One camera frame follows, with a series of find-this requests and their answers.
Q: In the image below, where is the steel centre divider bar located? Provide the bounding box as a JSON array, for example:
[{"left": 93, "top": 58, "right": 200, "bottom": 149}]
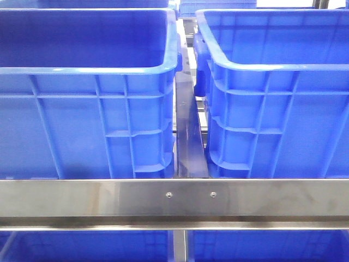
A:
[{"left": 175, "top": 19, "right": 209, "bottom": 178}]

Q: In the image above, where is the large blue crate left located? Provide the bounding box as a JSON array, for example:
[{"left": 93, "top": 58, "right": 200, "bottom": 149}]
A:
[{"left": 1, "top": 8, "right": 181, "bottom": 180}]

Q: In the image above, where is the large blue crate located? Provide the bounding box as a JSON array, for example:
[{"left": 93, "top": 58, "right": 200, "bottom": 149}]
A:
[
  {"left": 1, "top": 8, "right": 181, "bottom": 180},
  {"left": 194, "top": 9, "right": 348, "bottom": 178}
]

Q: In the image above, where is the large blue crate right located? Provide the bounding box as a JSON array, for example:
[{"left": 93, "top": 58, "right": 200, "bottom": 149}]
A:
[{"left": 194, "top": 9, "right": 348, "bottom": 178}]

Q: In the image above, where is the blue crate lower right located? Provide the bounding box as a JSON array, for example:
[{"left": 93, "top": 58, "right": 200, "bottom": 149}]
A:
[{"left": 188, "top": 230, "right": 348, "bottom": 261}]

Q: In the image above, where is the blue crate rear right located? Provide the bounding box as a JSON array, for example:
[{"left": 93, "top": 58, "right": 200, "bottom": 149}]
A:
[{"left": 179, "top": 0, "right": 257, "bottom": 18}]

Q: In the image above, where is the blue crate rear left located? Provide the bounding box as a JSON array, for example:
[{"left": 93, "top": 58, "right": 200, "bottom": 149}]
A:
[{"left": 37, "top": 0, "right": 179, "bottom": 10}]

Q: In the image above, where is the blue crate lower left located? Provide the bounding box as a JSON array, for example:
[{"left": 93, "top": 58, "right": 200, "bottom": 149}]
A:
[{"left": 1, "top": 231, "right": 174, "bottom": 261}]

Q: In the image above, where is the steel lower vertical post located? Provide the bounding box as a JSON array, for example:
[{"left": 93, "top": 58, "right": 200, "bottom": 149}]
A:
[{"left": 173, "top": 230, "right": 188, "bottom": 262}]

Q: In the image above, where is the steel shelf front rail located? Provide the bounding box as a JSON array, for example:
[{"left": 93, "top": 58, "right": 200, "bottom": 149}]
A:
[{"left": 1, "top": 178, "right": 348, "bottom": 231}]

